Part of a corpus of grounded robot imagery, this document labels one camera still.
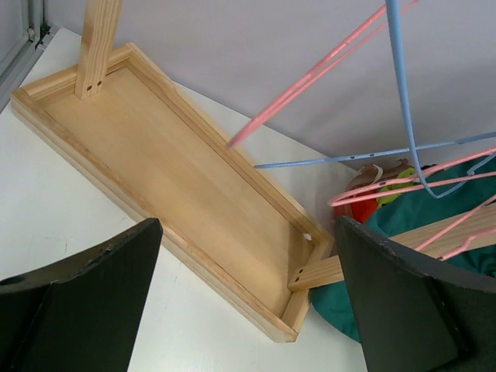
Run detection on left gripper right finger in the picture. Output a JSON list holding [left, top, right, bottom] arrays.
[[335, 217, 495, 371]]

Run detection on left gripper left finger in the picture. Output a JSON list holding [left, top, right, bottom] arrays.
[[1, 218, 163, 371]]

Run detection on teal shorts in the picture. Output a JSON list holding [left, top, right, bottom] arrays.
[[310, 159, 495, 343]]

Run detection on orange shorts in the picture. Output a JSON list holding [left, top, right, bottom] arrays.
[[333, 199, 378, 223]]

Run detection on lime green shorts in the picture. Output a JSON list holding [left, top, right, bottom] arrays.
[[377, 167, 415, 208]]

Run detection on blue wire hanger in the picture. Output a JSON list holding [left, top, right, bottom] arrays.
[[254, 132, 495, 169], [385, 1, 495, 199]]

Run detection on pink wire hanger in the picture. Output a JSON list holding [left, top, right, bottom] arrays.
[[226, 0, 419, 150], [329, 149, 495, 260]]

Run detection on wooden clothes rack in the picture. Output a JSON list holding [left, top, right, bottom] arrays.
[[9, 0, 496, 344]]

